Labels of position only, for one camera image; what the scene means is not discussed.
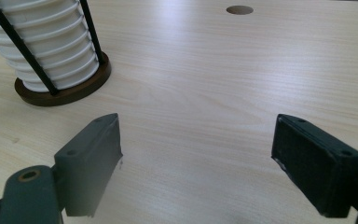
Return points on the stack of white cups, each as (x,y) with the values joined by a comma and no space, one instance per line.
(52,40)

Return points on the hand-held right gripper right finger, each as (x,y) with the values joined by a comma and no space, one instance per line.
(317,168)

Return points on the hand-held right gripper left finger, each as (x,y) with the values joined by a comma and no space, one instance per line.
(87,168)

